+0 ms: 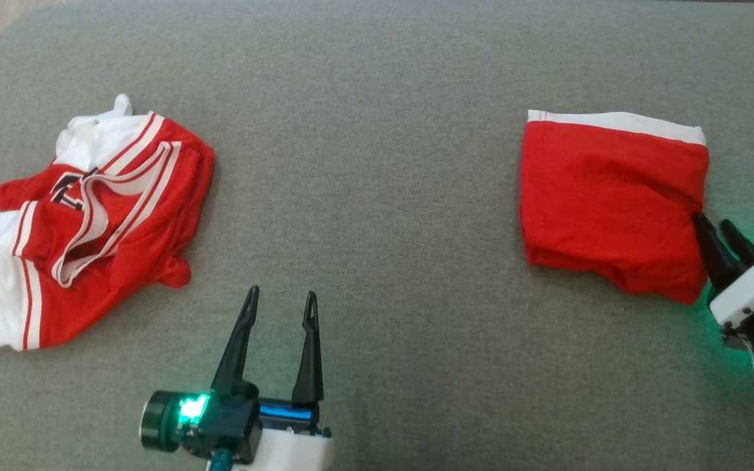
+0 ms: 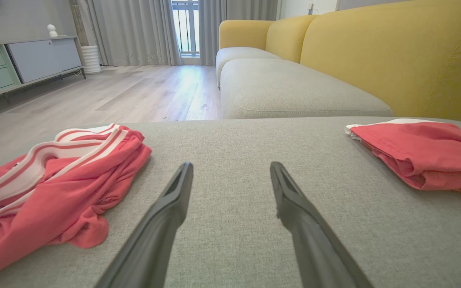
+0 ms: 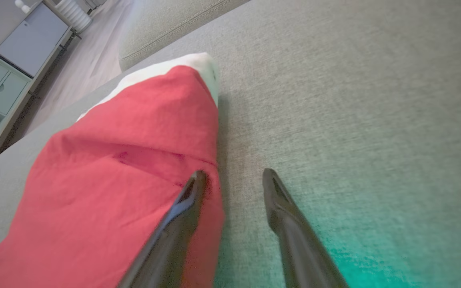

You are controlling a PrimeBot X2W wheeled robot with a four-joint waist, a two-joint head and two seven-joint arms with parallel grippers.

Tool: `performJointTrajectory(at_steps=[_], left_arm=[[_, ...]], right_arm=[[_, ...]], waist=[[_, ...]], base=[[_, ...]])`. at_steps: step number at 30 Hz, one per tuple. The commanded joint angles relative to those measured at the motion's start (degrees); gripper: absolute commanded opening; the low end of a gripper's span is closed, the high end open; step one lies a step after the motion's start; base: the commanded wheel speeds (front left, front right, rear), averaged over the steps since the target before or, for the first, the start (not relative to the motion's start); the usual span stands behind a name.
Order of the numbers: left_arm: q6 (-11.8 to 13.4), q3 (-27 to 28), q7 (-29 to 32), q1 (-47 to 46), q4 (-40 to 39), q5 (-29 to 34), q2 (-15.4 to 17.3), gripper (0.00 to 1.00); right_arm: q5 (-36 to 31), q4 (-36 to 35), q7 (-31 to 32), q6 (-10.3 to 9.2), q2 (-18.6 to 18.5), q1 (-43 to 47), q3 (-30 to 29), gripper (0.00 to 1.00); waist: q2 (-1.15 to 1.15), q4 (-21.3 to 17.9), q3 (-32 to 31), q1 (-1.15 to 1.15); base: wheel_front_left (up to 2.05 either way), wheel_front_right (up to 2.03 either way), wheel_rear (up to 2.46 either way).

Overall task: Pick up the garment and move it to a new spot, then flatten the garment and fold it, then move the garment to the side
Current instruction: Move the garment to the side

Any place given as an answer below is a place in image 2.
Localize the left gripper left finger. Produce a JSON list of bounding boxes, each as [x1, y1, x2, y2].
[[94, 162, 194, 288]]

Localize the yellow sofa corner back cushion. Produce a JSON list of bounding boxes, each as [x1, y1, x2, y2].
[[219, 19, 275, 50]]

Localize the white ribbed planter pot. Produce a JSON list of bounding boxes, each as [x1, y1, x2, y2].
[[81, 45, 102, 75]]

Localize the balcony glass door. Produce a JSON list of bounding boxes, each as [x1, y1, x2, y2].
[[171, 0, 200, 57]]

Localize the red jersey with white stripes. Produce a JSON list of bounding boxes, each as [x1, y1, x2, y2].
[[0, 123, 152, 284]]

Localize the grey sofa chaise cushion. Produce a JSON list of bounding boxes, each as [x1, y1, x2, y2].
[[0, 116, 461, 288]]

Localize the low TV cabinet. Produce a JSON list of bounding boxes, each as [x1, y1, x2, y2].
[[0, 35, 87, 105]]

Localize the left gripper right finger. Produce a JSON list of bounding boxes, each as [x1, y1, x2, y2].
[[270, 161, 375, 288]]

